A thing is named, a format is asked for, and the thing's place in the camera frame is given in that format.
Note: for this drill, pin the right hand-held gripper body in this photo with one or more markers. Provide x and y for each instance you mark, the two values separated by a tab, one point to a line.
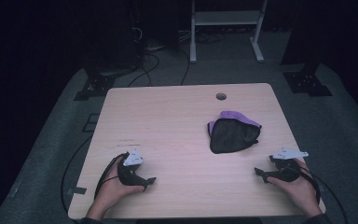
287	169

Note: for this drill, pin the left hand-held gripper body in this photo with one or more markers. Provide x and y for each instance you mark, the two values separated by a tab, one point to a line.
130	172

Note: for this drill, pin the purple towel with black trim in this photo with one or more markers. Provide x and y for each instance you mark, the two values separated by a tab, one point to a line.
233	137

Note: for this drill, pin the person's left hand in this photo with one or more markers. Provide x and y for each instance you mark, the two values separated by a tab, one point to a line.
112	193

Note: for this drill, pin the person's right hand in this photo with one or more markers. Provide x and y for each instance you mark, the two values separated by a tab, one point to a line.
301	193

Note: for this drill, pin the grey tape piece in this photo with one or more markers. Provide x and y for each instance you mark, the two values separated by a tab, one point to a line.
77	190

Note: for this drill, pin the black floor tape marking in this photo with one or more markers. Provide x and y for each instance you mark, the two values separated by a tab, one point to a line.
90	123

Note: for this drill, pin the black stand base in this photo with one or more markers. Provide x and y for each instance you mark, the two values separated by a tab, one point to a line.
307	82
98	85

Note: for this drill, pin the white metal stand frame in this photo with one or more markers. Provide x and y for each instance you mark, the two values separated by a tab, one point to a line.
227	18

